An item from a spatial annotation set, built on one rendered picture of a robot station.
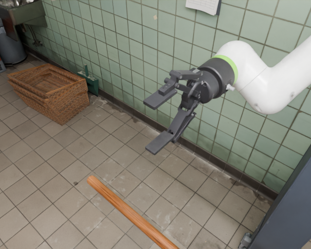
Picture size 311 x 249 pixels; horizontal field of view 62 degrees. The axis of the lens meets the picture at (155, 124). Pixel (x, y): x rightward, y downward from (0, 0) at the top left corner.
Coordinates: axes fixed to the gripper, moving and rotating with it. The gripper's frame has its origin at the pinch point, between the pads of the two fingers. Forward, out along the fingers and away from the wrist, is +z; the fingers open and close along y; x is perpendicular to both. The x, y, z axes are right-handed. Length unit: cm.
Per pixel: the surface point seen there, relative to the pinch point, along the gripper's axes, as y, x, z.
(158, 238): 30.8, -8.1, 7.3
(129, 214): 31.1, 2.4, 7.5
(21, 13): 67, 250, -81
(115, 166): 149, 91, -50
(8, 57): 137, 314, -71
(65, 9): 60, 208, -107
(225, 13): 21, 43, -110
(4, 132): 149, 203, -6
